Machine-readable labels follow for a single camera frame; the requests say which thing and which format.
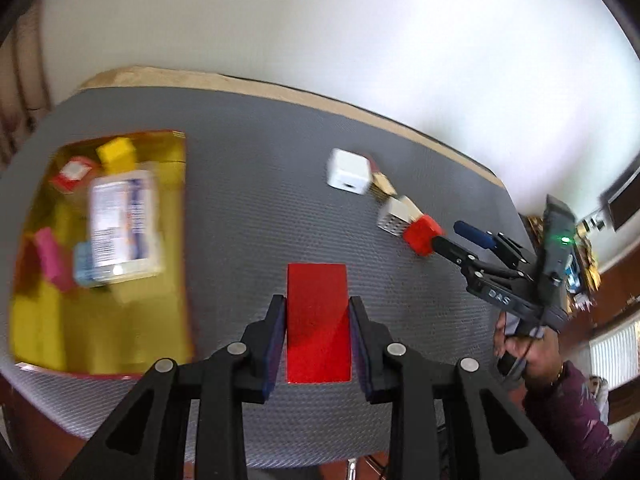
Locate white charger cube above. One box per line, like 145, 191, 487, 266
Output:
326, 148, 373, 195

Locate red rectangular plate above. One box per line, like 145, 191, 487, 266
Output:
286, 262, 350, 386

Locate grey honeycomb mat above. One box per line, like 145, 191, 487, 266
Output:
0, 85, 541, 466

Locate small red box white label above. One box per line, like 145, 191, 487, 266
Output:
50, 156, 97, 195

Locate pink block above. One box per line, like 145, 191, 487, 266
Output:
34, 227, 77, 292

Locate person's right hand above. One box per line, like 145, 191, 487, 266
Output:
492, 310, 566, 391

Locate cluttered shelf items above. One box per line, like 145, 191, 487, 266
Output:
522, 212, 601, 308

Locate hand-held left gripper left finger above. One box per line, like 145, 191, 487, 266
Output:
60, 294, 287, 480

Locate dark flat screen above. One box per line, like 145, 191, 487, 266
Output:
607, 165, 640, 231

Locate white slatted window blind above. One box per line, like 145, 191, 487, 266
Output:
590, 320, 640, 391

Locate blue patterned small object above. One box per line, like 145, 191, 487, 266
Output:
72, 241, 96, 286

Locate beige leaf print curtain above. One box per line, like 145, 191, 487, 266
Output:
0, 5, 53, 166

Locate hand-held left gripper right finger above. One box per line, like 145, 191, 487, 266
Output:
348, 295, 576, 480

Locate red tin box gold inside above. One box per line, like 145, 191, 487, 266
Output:
10, 130, 196, 378

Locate yellow cube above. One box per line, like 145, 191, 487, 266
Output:
96, 137, 138, 176

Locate white labelled box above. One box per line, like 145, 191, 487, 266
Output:
87, 169, 166, 281

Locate red plastic block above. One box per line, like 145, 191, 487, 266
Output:
402, 215, 445, 259

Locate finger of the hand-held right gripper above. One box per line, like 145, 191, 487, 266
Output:
453, 219, 540, 270
432, 235, 518, 283

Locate dark red block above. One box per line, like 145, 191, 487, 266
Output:
14, 245, 43, 291

